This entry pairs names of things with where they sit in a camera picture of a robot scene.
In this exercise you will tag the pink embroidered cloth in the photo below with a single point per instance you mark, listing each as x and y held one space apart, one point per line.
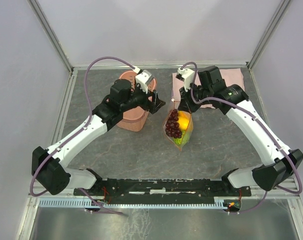
232 76

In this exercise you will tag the aluminium frame rail front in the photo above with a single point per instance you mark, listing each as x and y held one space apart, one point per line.
208 188

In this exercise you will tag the clear zip top bag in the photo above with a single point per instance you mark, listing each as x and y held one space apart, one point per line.
172 106

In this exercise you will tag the green custard apple toy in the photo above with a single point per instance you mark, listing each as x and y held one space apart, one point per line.
185 137

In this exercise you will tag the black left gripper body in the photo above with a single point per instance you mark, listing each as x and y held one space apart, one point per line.
144 103

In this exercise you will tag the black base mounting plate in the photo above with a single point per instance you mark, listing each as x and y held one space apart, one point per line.
158 200

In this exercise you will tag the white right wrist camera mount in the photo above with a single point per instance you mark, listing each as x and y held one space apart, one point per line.
186 75

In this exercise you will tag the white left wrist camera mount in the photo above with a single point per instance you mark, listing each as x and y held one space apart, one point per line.
142 79

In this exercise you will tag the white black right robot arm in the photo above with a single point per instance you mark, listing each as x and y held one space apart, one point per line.
278 160

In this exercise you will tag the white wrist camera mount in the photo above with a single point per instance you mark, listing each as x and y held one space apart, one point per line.
186 75
142 79

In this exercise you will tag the pink plastic perforated basket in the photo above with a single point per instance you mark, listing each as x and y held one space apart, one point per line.
133 119

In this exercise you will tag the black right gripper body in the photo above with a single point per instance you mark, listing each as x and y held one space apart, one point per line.
191 104

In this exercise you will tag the dark red grape bunch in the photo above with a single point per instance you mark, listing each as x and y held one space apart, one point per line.
172 129

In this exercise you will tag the yellow toy mango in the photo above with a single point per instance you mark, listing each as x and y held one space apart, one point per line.
184 119

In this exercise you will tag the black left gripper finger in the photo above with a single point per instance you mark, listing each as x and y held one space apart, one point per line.
155 97
155 106

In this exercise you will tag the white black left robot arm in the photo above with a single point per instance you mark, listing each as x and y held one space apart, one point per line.
49 165

